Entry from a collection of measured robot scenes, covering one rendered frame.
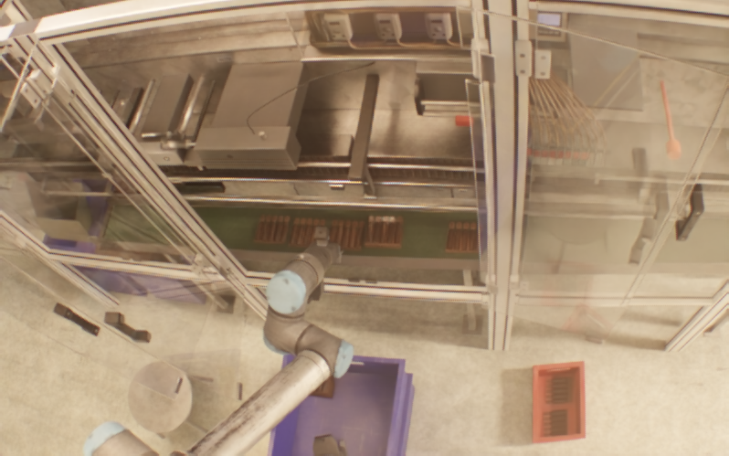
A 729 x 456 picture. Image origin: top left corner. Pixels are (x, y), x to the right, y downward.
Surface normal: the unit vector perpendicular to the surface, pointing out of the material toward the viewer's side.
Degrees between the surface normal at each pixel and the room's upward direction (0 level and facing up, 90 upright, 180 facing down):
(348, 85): 90
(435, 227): 2
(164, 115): 0
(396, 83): 90
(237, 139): 0
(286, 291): 40
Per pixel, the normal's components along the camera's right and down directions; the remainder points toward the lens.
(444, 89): -0.14, 0.88
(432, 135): -0.20, -0.47
